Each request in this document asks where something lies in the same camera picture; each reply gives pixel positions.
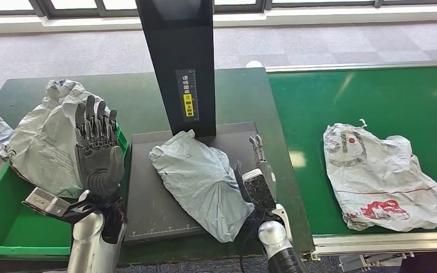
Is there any white window sill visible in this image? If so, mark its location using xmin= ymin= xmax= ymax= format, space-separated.
xmin=0 ymin=4 xmax=437 ymax=35

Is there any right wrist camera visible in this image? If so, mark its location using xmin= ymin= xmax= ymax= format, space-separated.
xmin=242 ymin=168 xmax=277 ymax=213

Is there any green conveyor belt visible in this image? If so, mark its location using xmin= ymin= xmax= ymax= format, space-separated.
xmin=265 ymin=60 xmax=437 ymax=257

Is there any plain pale grey parcel bag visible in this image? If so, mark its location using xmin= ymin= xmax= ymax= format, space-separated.
xmin=149 ymin=130 xmax=255 ymax=244

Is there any dark green table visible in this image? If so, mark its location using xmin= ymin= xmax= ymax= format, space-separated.
xmin=0 ymin=68 xmax=315 ymax=266

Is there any dark window frame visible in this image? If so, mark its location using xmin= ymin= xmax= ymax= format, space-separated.
xmin=0 ymin=0 xmax=437 ymax=19

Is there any white parcel bag red print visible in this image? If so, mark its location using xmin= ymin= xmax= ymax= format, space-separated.
xmin=323 ymin=119 xmax=437 ymax=233

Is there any grey printed parcel bag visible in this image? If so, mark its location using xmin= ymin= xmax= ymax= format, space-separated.
xmin=7 ymin=79 xmax=123 ymax=199

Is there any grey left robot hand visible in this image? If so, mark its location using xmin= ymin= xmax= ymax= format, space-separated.
xmin=74 ymin=94 xmax=126 ymax=197

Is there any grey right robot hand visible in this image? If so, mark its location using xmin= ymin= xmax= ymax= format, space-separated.
xmin=248 ymin=134 xmax=278 ymax=200

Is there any green plastic crate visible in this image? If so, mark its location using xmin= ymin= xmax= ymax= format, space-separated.
xmin=0 ymin=124 xmax=130 ymax=262

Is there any dark boxy object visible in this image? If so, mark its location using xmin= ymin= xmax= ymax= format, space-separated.
xmin=399 ymin=251 xmax=437 ymax=273

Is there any black yellow machine label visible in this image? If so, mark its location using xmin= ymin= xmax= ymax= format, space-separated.
xmin=175 ymin=68 xmax=200 ymax=122

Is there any black inbound scanner machine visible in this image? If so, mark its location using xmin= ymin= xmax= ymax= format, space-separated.
xmin=123 ymin=0 xmax=279 ymax=246

